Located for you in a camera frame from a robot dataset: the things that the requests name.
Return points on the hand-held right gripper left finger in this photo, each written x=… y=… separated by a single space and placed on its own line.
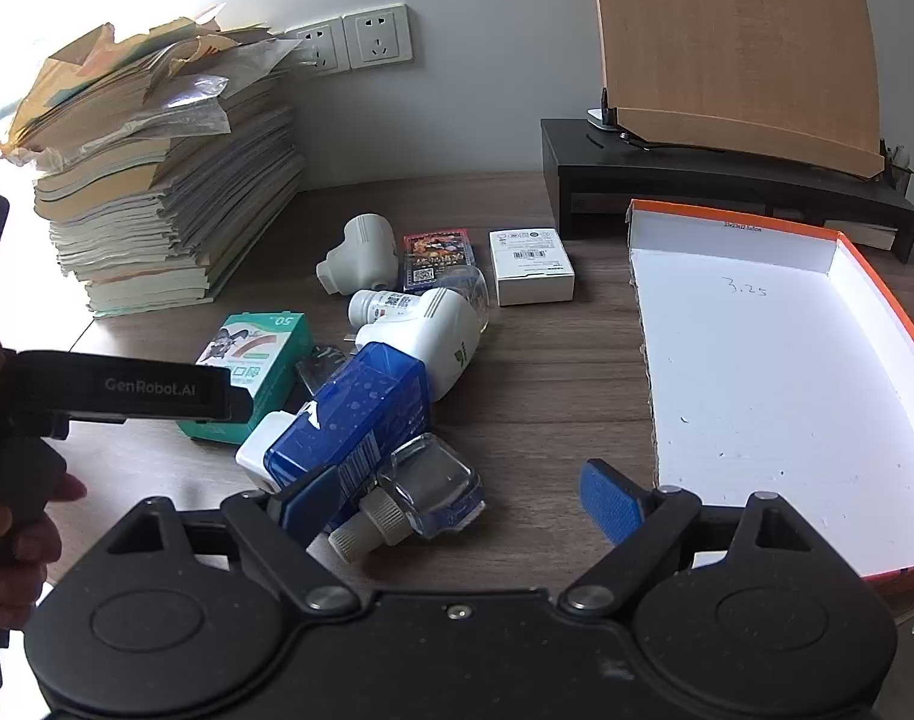
x=310 y=499

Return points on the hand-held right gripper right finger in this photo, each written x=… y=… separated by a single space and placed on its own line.
x=610 y=502

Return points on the green cartoon plaster box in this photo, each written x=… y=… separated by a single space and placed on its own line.
x=250 y=360

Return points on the orange and white cardboard box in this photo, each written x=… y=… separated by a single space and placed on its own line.
x=764 y=390

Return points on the white heater with liquid bottle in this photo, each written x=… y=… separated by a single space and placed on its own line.
x=434 y=337

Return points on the white plug-in heater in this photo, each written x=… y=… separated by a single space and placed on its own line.
x=355 y=251

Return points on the person's left hand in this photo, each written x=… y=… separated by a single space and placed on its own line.
x=18 y=547

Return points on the blue and white carton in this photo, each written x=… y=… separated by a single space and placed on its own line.
x=352 y=412

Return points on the clear bottle with white cap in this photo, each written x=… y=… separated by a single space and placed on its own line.
x=427 y=491

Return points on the stack of books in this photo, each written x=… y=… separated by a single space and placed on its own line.
x=164 y=225

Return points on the white pill bottle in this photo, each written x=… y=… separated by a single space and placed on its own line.
x=382 y=306

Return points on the small white carton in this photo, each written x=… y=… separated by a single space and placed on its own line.
x=532 y=266

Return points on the colourful card pack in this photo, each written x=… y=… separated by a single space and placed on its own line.
x=436 y=259

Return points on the pile of crumpled papers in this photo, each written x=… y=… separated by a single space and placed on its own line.
x=104 y=82

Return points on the black monitor riser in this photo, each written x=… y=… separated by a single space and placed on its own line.
x=577 y=157

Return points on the cream notepad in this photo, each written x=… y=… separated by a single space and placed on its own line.
x=865 y=234

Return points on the black mesh pen holder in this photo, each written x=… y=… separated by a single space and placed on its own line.
x=895 y=165

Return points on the wooden book stand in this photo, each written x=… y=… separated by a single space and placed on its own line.
x=734 y=52

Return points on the white wall socket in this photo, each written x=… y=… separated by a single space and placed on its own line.
x=322 y=41
x=378 y=37

